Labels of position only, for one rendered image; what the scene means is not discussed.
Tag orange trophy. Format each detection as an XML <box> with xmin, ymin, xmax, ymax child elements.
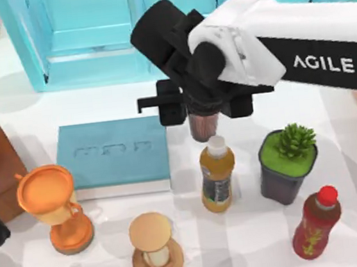
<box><xmin>13</xmin><ymin>159</ymin><xmax>97</xmax><ymax>260</ymax></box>

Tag red bottle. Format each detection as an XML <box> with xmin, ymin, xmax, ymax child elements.
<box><xmin>286</xmin><ymin>184</ymin><xmax>347</xmax><ymax>261</ymax></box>

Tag green plant in dark pot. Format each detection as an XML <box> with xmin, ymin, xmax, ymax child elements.
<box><xmin>253</xmin><ymin>120</ymin><xmax>325</xmax><ymax>208</ymax></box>

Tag light blue rack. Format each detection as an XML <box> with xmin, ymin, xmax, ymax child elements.
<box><xmin>0</xmin><ymin>0</ymin><xmax>357</xmax><ymax>98</ymax></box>

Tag brown tissue box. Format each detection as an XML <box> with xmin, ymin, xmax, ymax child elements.
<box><xmin>0</xmin><ymin>109</ymin><xmax>35</xmax><ymax>225</ymax></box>

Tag orange bottle with white cap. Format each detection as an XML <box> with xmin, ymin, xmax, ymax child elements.
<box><xmin>194</xmin><ymin>133</ymin><xmax>242</xmax><ymax>216</ymax></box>

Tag blue book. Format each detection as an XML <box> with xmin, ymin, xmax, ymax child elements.
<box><xmin>51</xmin><ymin>114</ymin><xmax>174</xmax><ymax>204</ymax></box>

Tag brown cup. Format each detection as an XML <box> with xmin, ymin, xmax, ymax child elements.
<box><xmin>187</xmin><ymin>101</ymin><xmax>223</xmax><ymax>145</ymax></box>

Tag wooden hourglass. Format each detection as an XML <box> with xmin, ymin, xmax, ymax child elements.
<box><xmin>125</xmin><ymin>208</ymin><xmax>185</xmax><ymax>267</ymax></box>

